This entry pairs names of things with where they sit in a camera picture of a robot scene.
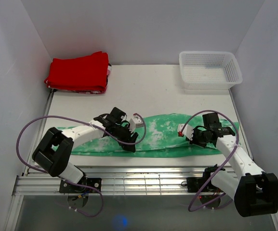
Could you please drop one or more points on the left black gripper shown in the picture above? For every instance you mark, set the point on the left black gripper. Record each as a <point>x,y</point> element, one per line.
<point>127,138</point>

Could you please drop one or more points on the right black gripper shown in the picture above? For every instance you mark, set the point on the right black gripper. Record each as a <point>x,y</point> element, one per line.
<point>193,141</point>

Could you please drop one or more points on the green tie-dye trousers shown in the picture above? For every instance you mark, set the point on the green tie-dye trousers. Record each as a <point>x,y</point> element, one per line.
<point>161,141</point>

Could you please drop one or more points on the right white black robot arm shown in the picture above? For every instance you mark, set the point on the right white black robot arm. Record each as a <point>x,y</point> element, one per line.
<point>254,191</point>

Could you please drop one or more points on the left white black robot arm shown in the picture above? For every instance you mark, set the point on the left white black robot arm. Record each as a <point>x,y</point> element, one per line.
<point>54,150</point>

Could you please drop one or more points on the folded red trousers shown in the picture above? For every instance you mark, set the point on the folded red trousers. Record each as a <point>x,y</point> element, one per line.
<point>74,66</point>

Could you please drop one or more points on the white plastic basket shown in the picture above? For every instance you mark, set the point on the white plastic basket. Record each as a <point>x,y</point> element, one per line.
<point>209,70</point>

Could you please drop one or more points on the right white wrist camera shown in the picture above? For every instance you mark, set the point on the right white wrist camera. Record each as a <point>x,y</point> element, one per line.
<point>185,130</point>

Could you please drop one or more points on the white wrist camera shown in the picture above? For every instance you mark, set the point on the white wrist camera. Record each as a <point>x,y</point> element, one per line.
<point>185,130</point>
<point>134,123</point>

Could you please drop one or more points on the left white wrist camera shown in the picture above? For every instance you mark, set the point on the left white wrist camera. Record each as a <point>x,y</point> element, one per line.
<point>134,123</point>

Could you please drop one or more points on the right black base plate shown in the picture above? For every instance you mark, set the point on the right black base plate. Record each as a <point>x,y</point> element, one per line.
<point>193,184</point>

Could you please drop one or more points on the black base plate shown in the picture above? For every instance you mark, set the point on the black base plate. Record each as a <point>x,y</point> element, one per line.
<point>66,187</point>
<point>193,184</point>

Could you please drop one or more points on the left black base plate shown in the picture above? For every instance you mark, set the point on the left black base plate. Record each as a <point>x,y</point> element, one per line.
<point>66,187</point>

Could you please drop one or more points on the aluminium frame rail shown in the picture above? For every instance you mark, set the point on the aluminium frame rail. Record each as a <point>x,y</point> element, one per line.
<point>129,180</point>

